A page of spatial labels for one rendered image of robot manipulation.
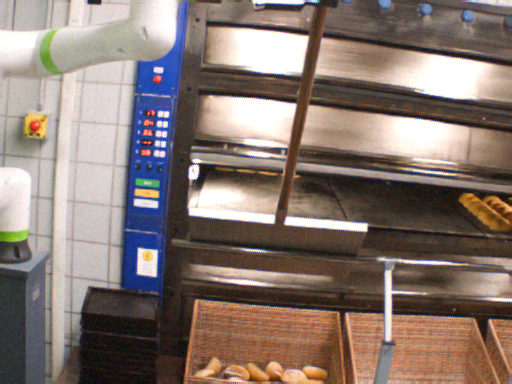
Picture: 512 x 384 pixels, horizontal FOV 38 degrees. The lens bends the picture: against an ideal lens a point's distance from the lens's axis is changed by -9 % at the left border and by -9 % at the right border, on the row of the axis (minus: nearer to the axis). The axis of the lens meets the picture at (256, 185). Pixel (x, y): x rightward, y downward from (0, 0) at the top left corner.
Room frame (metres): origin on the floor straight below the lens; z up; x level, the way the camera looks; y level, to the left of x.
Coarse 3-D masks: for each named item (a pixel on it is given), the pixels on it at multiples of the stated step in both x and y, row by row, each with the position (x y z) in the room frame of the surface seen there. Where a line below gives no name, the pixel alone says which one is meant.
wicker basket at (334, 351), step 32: (192, 320) 2.70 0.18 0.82; (224, 320) 2.82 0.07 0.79; (256, 320) 2.82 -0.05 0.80; (288, 320) 2.83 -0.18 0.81; (320, 320) 2.83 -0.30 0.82; (192, 352) 2.52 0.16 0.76; (224, 352) 2.78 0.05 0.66; (256, 352) 2.79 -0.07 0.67; (288, 352) 2.80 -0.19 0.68; (320, 352) 2.80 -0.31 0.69
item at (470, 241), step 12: (372, 228) 2.91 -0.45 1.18; (384, 228) 2.92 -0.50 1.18; (384, 240) 2.88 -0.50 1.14; (396, 240) 2.89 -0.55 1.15; (408, 240) 2.89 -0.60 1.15; (420, 240) 2.89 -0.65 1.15; (432, 240) 2.89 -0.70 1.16; (444, 240) 2.89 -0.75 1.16; (456, 240) 2.89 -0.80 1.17; (468, 240) 2.89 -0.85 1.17; (480, 240) 2.90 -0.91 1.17; (492, 240) 2.90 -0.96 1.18; (504, 240) 2.90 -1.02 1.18
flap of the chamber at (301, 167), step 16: (192, 160) 2.78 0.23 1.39; (208, 160) 2.72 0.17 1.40; (224, 160) 2.72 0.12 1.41; (240, 160) 2.72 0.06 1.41; (256, 160) 2.72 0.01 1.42; (272, 160) 2.73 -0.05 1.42; (336, 176) 2.91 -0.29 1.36; (352, 176) 2.79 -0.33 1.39; (368, 176) 2.73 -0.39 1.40; (384, 176) 2.74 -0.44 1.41; (400, 176) 2.74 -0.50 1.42; (416, 176) 2.74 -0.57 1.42; (480, 192) 2.92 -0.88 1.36; (496, 192) 2.85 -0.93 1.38
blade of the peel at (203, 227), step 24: (192, 216) 2.39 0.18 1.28; (216, 216) 2.39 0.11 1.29; (240, 216) 2.40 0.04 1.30; (264, 216) 2.40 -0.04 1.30; (216, 240) 2.50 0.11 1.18; (240, 240) 2.49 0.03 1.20; (264, 240) 2.48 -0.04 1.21; (288, 240) 2.47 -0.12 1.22; (312, 240) 2.46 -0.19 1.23; (336, 240) 2.45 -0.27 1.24; (360, 240) 2.45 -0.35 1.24; (216, 264) 2.64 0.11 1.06; (240, 264) 2.63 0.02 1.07; (264, 264) 2.62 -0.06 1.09; (288, 264) 2.61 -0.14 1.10; (312, 264) 2.60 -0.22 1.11; (336, 264) 2.59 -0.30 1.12
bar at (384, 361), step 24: (192, 240) 2.50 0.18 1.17; (360, 264) 2.51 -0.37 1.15; (384, 264) 2.51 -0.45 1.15; (408, 264) 2.51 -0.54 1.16; (432, 264) 2.51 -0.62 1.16; (456, 264) 2.52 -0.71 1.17; (480, 264) 2.53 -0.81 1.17; (384, 288) 2.47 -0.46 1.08; (384, 312) 2.40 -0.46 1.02; (384, 336) 2.33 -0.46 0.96; (384, 360) 2.28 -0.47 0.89
